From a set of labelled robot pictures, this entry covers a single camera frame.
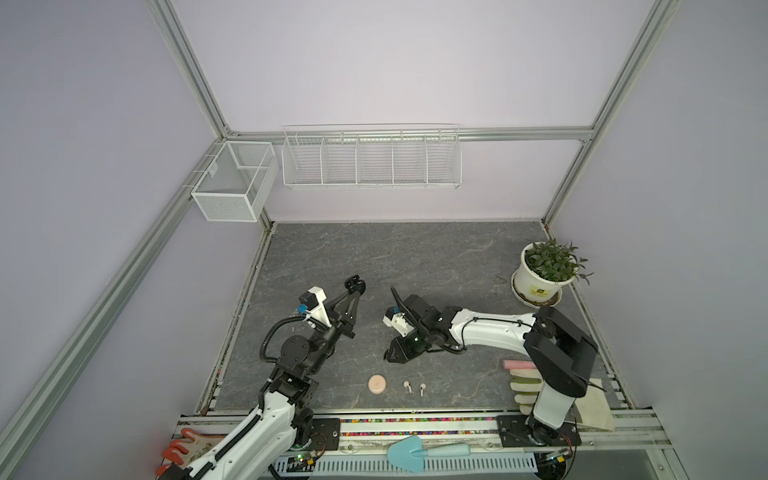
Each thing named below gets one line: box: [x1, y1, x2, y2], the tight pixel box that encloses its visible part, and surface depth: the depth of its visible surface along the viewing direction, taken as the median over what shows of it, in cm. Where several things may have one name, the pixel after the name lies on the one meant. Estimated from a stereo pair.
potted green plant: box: [511, 238, 594, 308], surface depth 91 cm
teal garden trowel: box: [387, 435, 472, 473], surface depth 72 cm
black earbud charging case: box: [344, 274, 367, 295], surface depth 74 cm
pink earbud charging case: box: [368, 374, 387, 395], surface depth 82 cm
